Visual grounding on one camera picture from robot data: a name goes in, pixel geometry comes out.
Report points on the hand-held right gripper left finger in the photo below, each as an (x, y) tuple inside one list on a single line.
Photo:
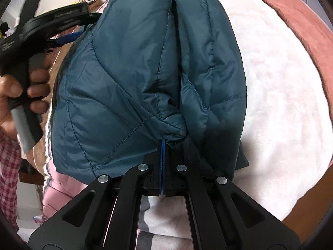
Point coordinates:
[(159, 161)]

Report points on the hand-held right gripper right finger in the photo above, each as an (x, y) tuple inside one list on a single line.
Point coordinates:
[(166, 173)]

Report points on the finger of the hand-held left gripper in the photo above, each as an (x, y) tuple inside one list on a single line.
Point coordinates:
[(62, 14), (68, 37)]

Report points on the teal quilted jacket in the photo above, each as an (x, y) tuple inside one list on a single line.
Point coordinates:
[(117, 83)]

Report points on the person's left hand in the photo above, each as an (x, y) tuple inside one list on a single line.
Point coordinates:
[(39, 91)]

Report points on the grey striped cloth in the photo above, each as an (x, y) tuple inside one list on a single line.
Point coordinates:
[(161, 239)]

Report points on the pink striped bedsheet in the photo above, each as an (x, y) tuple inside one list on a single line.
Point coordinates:
[(62, 192)]

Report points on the white fluffy blanket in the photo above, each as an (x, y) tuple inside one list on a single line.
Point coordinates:
[(273, 109)]

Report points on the dark wooden furniture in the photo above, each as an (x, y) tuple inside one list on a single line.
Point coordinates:
[(30, 173)]

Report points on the person's plaid clothing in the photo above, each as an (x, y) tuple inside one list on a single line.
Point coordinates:
[(9, 177)]

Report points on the brown fleece blanket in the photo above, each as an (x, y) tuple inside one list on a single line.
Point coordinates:
[(299, 23)]

